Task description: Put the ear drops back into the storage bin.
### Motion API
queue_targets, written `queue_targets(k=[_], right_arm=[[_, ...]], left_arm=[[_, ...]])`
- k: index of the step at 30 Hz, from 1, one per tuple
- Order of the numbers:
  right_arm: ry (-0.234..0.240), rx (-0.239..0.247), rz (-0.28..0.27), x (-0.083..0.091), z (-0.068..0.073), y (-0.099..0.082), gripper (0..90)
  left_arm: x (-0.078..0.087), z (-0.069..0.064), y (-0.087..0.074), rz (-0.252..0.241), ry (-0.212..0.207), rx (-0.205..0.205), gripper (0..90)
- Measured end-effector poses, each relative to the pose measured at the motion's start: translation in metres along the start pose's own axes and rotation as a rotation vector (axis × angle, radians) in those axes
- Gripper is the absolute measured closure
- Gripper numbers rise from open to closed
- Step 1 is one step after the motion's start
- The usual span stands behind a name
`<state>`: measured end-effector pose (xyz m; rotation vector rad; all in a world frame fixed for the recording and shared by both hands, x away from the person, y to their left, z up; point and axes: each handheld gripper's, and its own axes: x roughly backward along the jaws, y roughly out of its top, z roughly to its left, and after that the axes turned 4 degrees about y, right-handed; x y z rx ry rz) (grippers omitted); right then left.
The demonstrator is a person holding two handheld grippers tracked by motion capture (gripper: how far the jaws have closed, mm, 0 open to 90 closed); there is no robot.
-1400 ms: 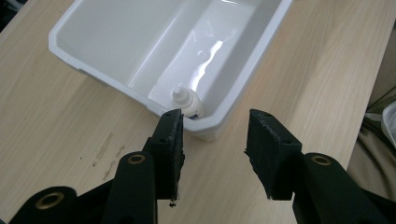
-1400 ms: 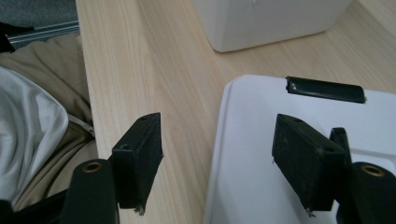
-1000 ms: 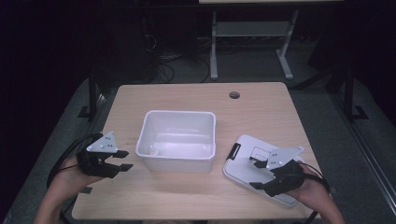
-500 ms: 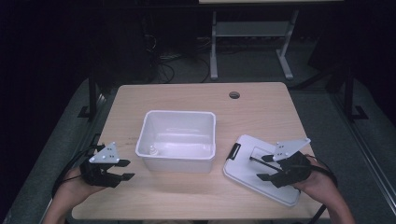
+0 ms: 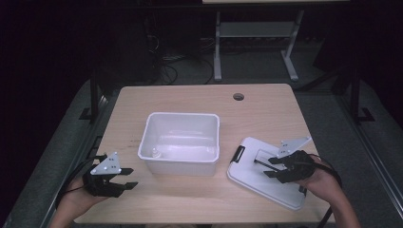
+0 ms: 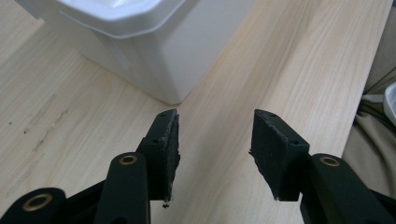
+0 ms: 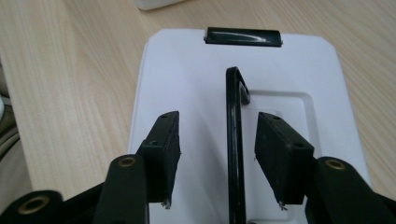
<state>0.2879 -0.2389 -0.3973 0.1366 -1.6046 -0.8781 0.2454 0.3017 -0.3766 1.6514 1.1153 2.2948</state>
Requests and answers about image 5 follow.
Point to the white plastic bin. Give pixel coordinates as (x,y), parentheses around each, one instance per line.
(179,142)

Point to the person's left hand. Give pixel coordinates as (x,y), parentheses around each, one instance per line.
(77,198)

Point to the metal frame rail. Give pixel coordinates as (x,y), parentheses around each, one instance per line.
(374,148)
(74,164)

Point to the white metal table frame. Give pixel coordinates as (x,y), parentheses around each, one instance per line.
(253,30)

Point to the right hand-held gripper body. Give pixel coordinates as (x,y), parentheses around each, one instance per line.
(299,167)

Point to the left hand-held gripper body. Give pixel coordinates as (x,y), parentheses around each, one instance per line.
(103,185)

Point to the white lid with black clips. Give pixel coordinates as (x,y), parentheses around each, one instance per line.
(250,177)

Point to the black metal stand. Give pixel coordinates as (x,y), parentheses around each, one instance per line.
(94,95)
(355,95)

